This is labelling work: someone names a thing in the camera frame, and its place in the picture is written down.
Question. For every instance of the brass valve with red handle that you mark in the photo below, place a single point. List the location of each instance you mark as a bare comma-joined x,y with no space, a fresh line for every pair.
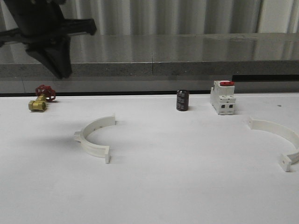
44,94

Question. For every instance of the white half pipe clamp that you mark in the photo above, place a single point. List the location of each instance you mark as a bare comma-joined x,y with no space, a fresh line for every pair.
91,148
285,160

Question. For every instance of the white circuit breaker red switch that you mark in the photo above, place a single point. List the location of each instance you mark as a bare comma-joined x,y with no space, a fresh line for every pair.
222,97

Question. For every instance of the black cylindrical capacitor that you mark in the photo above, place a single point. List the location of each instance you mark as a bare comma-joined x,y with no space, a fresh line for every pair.
182,103

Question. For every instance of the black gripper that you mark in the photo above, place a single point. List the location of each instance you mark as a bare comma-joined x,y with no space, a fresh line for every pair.
43,27

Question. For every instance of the grey stone ledge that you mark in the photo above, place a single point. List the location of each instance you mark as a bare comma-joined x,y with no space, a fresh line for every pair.
161,63

